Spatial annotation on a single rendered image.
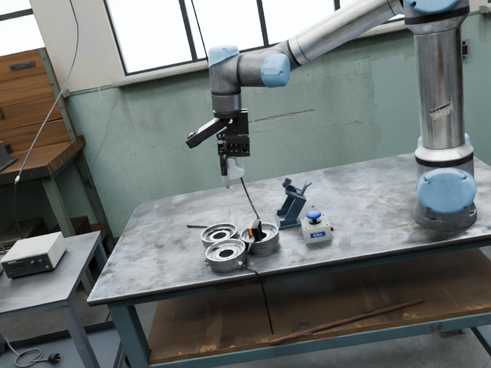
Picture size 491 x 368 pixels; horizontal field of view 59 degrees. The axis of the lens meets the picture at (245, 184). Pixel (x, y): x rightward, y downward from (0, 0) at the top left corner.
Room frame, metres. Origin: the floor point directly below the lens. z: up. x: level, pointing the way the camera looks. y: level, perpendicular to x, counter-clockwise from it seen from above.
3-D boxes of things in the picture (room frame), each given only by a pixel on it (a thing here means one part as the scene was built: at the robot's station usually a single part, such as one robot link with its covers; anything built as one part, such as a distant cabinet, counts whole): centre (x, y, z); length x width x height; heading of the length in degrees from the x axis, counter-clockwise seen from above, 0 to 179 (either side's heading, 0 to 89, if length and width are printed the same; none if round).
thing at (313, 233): (1.02, -0.17, 0.82); 0.08 x 0.07 x 0.05; 86
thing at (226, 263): (0.98, 0.09, 0.82); 0.10 x 0.10 x 0.04
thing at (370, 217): (1.20, -0.16, 0.79); 1.20 x 0.60 x 0.02; 86
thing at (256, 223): (1.01, 0.00, 0.85); 0.17 x 0.02 x 0.04; 164
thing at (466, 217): (0.99, -0.50, 0.85); 0.15 x 0.15 x 0.10
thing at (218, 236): (1.09, 0.10, 0.82); 0.10 x 0.10 x 0.04
